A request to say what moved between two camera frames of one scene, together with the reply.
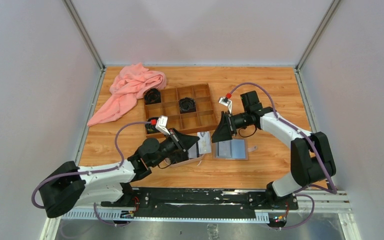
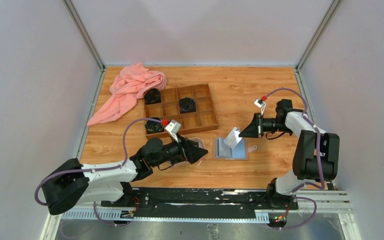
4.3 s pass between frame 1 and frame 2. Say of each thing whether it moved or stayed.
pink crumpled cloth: stayed
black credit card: stayed
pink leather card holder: stayed
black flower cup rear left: stayed
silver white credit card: moved
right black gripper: moved
